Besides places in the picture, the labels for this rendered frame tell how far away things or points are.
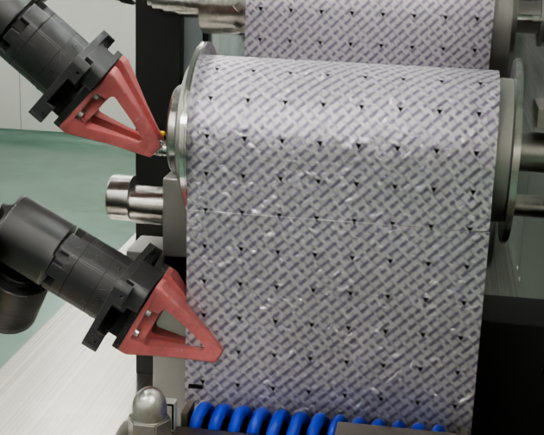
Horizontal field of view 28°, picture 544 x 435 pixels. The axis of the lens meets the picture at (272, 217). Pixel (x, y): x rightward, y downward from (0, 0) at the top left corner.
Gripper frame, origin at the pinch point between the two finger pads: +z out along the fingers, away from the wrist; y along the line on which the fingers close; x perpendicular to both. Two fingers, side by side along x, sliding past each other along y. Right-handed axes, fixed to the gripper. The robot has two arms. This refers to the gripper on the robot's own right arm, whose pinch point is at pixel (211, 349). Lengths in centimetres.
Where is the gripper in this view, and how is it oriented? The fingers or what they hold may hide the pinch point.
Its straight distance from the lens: 89.4
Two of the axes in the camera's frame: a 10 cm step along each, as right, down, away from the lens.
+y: -1.5, 2.7, -9.5
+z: 8.5, 5.2, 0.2
